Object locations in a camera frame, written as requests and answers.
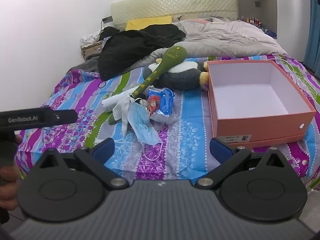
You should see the striped floral bedsheet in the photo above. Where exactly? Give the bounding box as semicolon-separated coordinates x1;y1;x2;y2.
14;54;320;190

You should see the row of small bottles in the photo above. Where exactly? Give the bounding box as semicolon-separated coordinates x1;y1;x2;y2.
244;16;269;29

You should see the black clothing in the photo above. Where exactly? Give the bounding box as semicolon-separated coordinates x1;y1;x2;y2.
97;24;187;80

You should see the white cloth glove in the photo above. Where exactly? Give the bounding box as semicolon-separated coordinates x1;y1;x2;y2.
112;94;137;137

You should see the white crumpled cloth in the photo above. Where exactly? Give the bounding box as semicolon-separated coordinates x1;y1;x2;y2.
80;31;102;47

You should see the dark grey cloth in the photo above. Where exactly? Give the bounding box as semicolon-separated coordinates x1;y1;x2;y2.
67;54;102;73

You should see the beige padded headboard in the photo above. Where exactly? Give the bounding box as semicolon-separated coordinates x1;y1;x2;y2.
110;0;238;29

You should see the blue face mask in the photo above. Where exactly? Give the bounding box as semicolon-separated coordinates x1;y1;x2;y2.
127;102;164;161

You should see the blue tray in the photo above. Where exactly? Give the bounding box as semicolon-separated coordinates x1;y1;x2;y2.
265;27;278;39

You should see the blue snack packet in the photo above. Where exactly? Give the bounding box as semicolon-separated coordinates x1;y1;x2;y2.
147;87;178;124

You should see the brown cardboard box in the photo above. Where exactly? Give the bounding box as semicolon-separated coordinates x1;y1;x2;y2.
80;40;104;60

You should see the grey penguin plush toy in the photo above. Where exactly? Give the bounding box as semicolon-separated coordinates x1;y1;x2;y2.
147;59;209;89

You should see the green plush stick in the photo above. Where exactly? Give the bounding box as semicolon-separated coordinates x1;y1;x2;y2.
109;45;188;125

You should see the yellow pillow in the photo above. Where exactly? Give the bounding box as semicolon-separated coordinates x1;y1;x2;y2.
125;16;173;30

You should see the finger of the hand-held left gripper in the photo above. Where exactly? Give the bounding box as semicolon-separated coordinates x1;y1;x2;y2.
49;107;78;127

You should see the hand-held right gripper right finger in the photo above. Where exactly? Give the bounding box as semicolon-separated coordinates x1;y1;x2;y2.
194;137;288;190

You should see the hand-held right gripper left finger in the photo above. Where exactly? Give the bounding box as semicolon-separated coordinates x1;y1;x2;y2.
37;137;130;190

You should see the pink pillow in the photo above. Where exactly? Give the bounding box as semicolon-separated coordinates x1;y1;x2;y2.
191;18;213;25

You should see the orange cardboard box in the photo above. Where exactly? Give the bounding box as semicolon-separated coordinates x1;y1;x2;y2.
206;60;317;149

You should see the person's left hand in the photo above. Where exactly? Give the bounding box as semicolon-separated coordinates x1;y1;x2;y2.
0;134;23;209

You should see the grey duvet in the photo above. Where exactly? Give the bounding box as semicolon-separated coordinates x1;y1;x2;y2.
130;17;288;68

